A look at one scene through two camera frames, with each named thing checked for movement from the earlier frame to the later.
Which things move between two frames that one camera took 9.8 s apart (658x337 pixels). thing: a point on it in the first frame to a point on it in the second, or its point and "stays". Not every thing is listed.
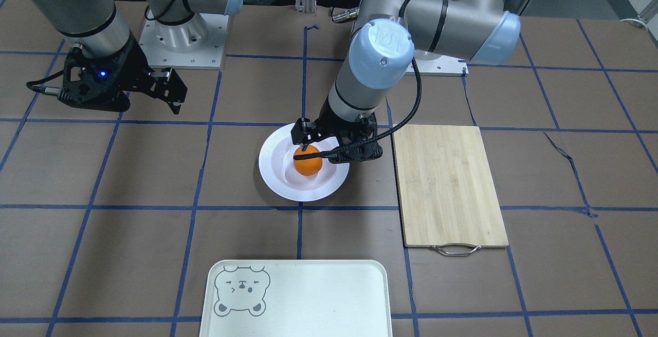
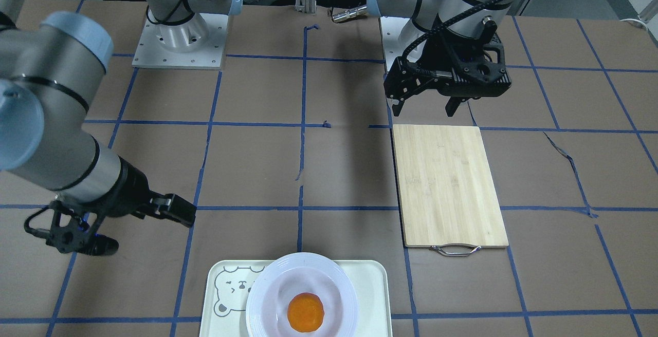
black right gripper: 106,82 to 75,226
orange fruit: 308,167 to 305,312
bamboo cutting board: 448,195 stays
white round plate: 277,169 to 282,279
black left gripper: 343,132 to 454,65
